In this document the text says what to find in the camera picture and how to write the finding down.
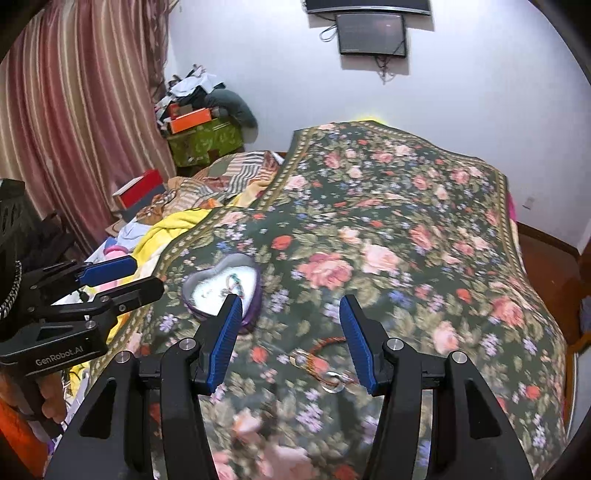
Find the black wall television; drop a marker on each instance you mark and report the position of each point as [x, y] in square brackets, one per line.
[421, 7]

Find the person's left hand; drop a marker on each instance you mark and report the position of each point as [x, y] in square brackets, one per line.
[51, 389]

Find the striped patchwork quilt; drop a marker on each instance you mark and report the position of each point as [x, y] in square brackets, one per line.
[239, 177]

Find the white wall socket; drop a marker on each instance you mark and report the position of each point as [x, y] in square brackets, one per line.
[529, 203]

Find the small wall monitor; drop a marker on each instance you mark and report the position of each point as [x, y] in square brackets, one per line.
[372, 33]

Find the red and white box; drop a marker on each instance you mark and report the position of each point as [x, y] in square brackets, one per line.
[135, 189]

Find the orange box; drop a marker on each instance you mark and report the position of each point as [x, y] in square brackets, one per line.
[190, 120]

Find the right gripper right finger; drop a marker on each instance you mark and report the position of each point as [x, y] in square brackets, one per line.
[390, 369]

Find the floral green bedspread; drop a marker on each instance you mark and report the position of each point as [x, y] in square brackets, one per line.
[423, 238]

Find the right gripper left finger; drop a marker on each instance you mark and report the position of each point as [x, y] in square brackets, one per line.
[192, 368]

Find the wooden door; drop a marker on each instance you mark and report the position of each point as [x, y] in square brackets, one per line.
[578, 290]

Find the yellow blanket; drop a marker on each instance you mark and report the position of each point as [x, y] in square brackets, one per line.
[167, 229]

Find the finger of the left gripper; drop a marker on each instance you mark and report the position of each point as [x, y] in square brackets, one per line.
[128, 297]
[101, 273]

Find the pink striped curtain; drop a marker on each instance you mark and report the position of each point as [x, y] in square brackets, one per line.
[78, 89]

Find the dark grey garment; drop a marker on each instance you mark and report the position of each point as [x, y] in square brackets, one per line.
[233, 104]

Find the purple heart jewelry box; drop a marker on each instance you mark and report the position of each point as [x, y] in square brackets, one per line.
[204, 291]

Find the green patterned cloth box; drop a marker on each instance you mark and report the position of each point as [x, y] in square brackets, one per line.
[204, 143]

